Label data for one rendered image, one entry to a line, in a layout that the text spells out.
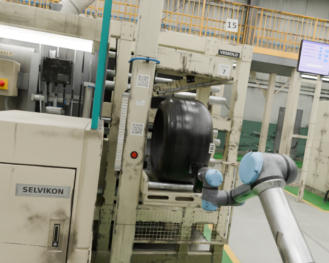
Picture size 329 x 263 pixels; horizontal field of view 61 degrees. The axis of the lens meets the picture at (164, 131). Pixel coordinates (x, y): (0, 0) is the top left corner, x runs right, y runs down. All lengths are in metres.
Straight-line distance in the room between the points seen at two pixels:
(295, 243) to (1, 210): 0.85
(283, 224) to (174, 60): 1.39
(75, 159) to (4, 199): 0.22
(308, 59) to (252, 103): 6.40
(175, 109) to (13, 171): 1.00
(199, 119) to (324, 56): 4.39
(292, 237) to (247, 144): 10.87
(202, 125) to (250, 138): 10.19
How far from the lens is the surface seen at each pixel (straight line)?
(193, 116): 1.64
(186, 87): 2.18
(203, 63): 2.10
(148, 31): 1.77
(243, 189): 1.32
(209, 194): 1.35
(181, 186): 1.76
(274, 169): 1.03
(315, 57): 5.73
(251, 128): 11.78
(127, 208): 1.82
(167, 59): 2.03
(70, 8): 2.08
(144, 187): 1.67
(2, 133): 0.90
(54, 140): 0.88
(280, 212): 0.99
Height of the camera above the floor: 1.35
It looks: 4 degrees down
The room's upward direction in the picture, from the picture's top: 7 degrees clockwise
